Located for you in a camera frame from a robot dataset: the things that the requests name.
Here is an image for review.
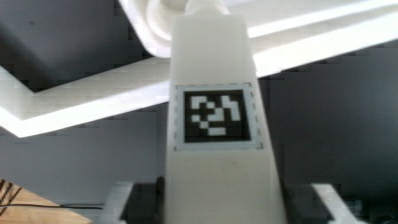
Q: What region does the white U-shaped obstacle fence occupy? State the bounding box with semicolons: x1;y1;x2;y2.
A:
0;16;398;137

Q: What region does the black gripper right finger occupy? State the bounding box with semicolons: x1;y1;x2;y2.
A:
284;183;367;224

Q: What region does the white desk leg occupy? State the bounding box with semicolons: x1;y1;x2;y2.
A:
163;0;287;224

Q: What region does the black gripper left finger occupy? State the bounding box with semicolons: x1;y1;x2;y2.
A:
95;178;165;224

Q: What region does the white square desk top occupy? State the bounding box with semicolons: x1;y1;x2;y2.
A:
117;0;398;76

